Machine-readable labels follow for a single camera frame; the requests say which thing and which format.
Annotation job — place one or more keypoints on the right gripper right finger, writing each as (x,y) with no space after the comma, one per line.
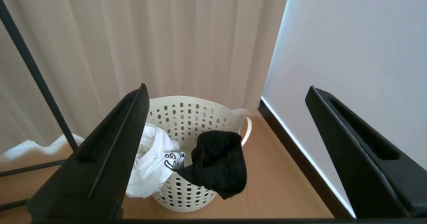
(362,180)

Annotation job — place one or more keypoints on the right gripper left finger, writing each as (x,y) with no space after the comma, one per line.
(110,170)

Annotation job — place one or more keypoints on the white printed shirt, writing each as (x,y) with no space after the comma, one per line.
(150,164)

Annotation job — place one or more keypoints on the white laundry basket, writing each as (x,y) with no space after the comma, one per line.
(200,104)

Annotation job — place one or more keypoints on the black clothes rack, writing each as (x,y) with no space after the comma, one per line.
(36,77)

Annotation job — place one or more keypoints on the black garment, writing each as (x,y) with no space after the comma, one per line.
(217,160)

